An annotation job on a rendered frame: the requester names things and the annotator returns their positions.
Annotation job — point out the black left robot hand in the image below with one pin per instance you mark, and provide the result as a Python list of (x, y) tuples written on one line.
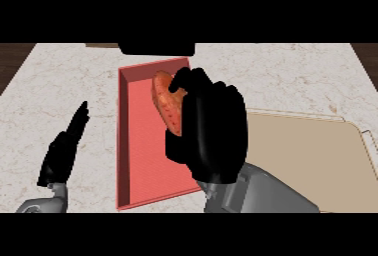
[(61, 153)]

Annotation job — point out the brown wooden board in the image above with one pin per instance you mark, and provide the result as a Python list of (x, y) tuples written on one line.
[(103, 45)]

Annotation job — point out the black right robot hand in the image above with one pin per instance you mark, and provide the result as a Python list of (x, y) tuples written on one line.
[(216, 133)]

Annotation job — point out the orange sweet potato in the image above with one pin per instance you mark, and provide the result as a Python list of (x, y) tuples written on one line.
[(166, 103)]

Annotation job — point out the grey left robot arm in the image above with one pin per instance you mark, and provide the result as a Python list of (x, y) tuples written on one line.
[(46, 201)]

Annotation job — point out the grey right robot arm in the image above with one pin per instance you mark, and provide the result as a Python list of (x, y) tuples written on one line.
[(256, 193)]

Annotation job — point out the tan cardboard box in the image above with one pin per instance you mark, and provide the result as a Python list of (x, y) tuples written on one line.
[(311, 160)]

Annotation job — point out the red rectangular tray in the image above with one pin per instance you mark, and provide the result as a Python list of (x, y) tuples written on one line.
[(142, 140)]

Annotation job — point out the black appliance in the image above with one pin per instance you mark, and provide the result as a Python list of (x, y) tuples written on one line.
[(157, 49)]

